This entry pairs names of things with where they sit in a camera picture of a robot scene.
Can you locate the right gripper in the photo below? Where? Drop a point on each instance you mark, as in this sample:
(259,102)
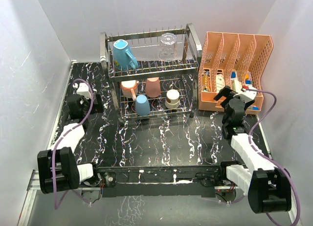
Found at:
(225,91)

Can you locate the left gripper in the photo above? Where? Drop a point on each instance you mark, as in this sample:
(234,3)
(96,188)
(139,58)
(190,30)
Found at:
(86,100)

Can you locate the cream and brown steel cup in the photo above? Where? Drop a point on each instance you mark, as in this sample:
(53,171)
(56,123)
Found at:
(172,99)

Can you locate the light blue tumbler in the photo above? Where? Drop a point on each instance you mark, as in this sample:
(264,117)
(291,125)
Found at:
(142,106)

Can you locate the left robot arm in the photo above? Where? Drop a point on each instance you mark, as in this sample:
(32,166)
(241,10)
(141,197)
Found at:
(61,162)

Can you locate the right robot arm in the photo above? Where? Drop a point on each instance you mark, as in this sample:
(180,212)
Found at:
(254,162)

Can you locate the steel two-tier dish rack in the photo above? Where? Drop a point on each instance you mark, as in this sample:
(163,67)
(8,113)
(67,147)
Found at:
(179,74)

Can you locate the blue white box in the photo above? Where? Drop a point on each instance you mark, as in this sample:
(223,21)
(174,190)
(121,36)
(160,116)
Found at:
(235,82)

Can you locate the white medicine box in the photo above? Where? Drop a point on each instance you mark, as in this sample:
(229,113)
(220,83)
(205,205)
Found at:
(220,82)

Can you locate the yellow striped box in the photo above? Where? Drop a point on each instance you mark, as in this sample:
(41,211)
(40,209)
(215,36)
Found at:
(205,80)

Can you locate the orange plastic file organizer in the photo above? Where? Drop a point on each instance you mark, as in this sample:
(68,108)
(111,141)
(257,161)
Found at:
(231,59)

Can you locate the dusty pink tumbler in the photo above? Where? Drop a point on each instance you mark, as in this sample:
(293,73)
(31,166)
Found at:
(152,87)

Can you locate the clear glass cup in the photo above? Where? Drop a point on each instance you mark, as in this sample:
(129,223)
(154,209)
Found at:
(167,47)

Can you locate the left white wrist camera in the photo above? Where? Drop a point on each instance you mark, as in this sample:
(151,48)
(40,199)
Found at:
(83,89)

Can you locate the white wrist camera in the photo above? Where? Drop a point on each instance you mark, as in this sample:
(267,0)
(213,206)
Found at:
(83,89)
(246,94)

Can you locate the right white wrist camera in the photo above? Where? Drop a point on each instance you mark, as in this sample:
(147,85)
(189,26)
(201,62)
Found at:
(246,94)

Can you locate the peach handled mug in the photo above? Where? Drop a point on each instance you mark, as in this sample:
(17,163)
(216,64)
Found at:
(129,89)

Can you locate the blue handled mug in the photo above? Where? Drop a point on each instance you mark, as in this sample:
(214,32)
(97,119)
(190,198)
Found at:
(122,56)

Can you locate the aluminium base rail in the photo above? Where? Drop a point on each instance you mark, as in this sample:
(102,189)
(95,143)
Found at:
(203,181)

